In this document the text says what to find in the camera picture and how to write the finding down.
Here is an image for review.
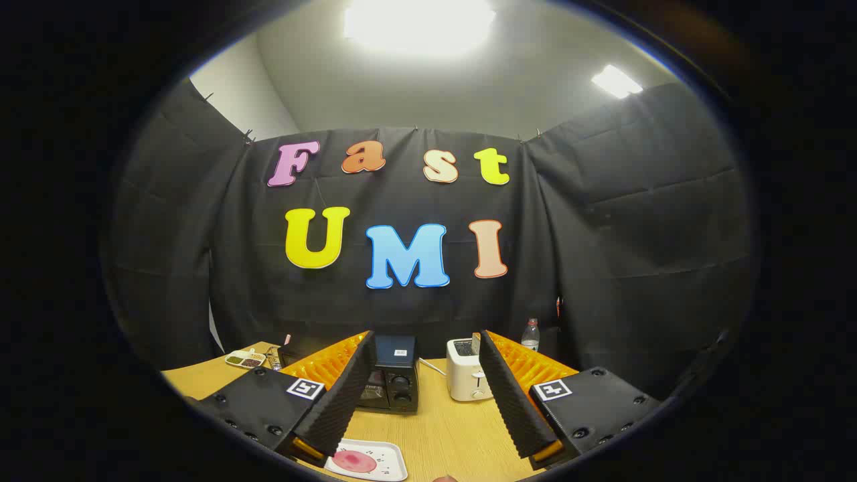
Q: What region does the small ceiling light panel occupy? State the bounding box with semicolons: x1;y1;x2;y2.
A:
591;64;643;100

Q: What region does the white divided spice dish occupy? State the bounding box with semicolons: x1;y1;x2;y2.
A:
225;348;267;370

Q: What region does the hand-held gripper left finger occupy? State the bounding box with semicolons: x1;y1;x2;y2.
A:
194;329;377;469

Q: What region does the white square plate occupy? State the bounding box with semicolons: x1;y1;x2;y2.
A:
324;438;409;481

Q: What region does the white toaster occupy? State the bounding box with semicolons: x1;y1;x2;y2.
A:
447;338;494;402

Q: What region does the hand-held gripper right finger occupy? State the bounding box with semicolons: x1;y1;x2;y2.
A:
477;329;664;471

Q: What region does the black backdrop cloth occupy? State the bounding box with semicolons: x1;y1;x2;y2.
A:
100;80;761;402

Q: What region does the pink ham slice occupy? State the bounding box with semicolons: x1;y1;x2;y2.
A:
333;450;378;473

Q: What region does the large ceiling light panel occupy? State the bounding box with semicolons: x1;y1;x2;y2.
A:
343;0;497;58

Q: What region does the black toaster oven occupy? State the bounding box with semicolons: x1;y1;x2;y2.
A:
278;335;420;414

